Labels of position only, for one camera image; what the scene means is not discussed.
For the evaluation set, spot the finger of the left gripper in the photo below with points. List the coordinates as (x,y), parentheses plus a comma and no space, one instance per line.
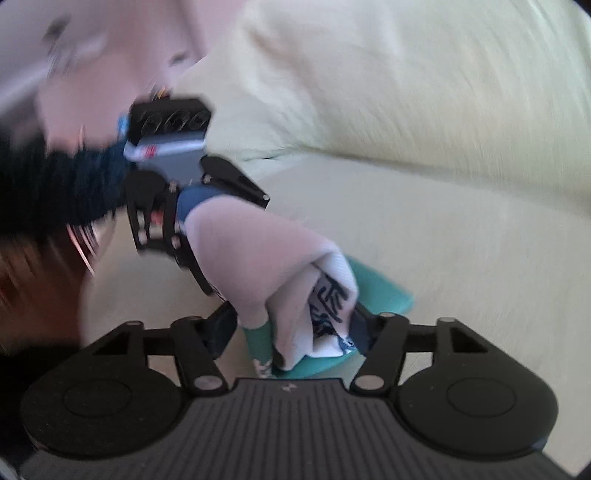
(223,175)
(157,209)

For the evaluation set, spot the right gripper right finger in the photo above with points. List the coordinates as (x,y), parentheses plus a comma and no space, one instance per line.
(451,388)

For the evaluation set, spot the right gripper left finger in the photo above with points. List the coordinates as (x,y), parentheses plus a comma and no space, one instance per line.
(129,388)

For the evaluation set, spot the white and green tote bag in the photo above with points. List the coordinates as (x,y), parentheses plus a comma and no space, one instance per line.
(293,290)

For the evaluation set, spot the dark fuzzy left sleeve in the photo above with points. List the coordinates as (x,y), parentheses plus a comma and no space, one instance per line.
(43,192)

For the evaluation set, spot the pale green sofa back cushion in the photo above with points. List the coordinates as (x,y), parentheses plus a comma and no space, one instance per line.
(492,90)

